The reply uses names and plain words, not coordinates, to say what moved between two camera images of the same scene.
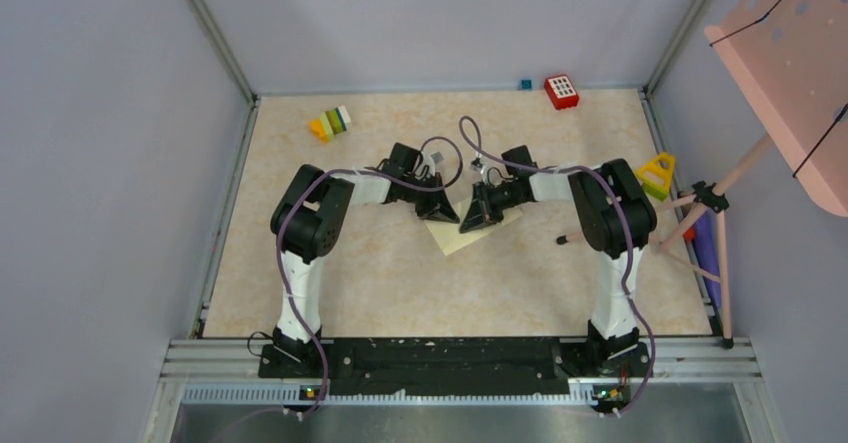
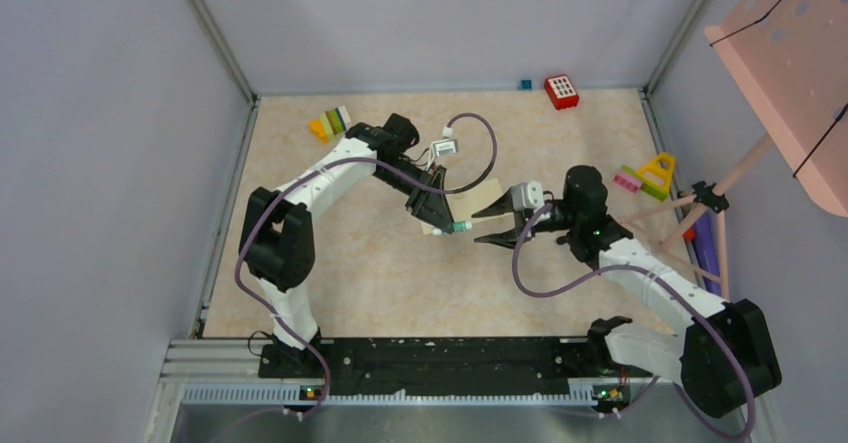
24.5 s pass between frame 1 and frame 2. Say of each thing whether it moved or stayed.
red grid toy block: stayed
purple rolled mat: stayed
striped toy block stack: stayed
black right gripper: moved
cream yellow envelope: moved
